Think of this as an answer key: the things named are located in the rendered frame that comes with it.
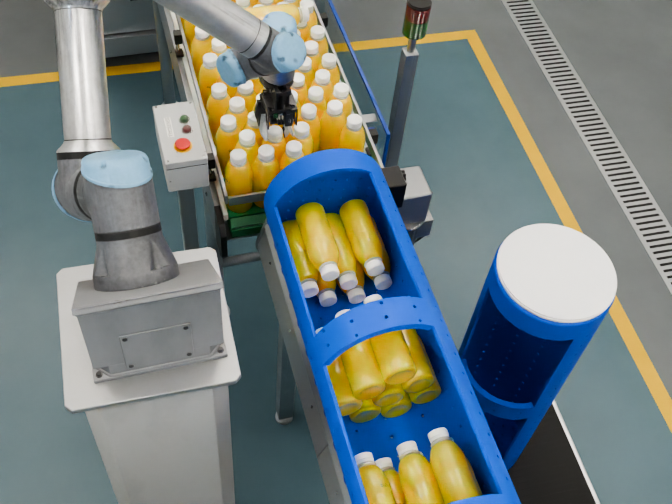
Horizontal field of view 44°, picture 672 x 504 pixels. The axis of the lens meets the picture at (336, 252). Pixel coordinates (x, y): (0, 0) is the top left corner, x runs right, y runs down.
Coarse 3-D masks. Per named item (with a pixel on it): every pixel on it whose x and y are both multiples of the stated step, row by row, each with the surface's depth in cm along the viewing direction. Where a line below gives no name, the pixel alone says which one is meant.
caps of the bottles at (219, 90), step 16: (240, 0) 235; (272, 0) 238; (288, 0) 239; (304, 0) 237; (320, 32) 229; (224, 48) 224; (208, 64) 219; (304, 64) 220; (304, 80) 217; (320, 80) 218
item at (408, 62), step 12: (408, 60) 224; (408, 72) 228; (396, 84) 234; (408, 84) 231; (396, 96) 236; (408, 96) 235; (396, 108) 238; (408, 108) 239; (396, 120) 242; (396, 132) 246; (396, 144) 250; (396, 156) 255
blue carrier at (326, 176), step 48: (288, 192) 180; (336, 192) 193; (384, 192) 180; (384, 240) 194; (288, 288) 176; (336, 288) 193; (336, 336) 158; (432, 336) 176; (336, 432) 154; (384, 432) 172; (480, 432) 147; (480, 480) 160
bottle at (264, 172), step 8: (256, 160) 202; (272, 160) 202; (256, 168) 203; (264, 168) 202; (272, 168) 202; (256, 176) 204; (264, 176) 203; (272, 176) 204; (256, 184) 207; (264, 184) 206
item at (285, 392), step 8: (280, 328) 232; (280, 336) 235; (280, 344) 238; (280, 352) 241; (280, 360) 244; (288, 360) 242; (280, 368) 247; (288, 368) 246; (280, 376) 250; (288, 376) 250; (280, 384) 253; (288, 384) 254; (280, 392) 257; (288, 392) 258; (280, 400) 261; (288, 400) 263; (280, 408) 266; (288, 408) 267; (280, 416) 270; (288, 416) 272
